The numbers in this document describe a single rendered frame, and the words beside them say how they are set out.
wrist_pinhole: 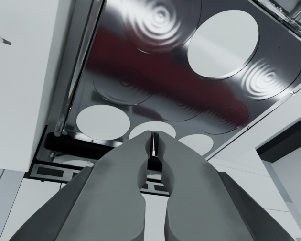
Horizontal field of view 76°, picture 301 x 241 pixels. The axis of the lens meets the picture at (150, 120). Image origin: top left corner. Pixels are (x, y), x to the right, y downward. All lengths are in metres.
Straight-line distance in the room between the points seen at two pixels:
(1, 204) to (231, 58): 1.90
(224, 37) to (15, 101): 0.28
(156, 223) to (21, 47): 0.39
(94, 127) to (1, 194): 1.67
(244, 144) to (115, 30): 0.54
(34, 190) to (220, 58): 0.38
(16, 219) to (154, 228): 0.25
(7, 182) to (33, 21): 1.89
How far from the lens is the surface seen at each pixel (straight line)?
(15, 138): 0.35
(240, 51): 0.33
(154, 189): 0.49
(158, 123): 0.39
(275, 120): 0.64
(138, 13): 0.27
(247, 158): 0.87
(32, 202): 0.41
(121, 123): 0.38
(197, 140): 0.46
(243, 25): 0.31
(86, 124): 0.39
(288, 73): 0.41
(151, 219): 0.46
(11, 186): 2.04
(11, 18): 0.23
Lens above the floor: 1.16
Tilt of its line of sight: 43 degrees down
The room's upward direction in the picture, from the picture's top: 173 degrees clockwise
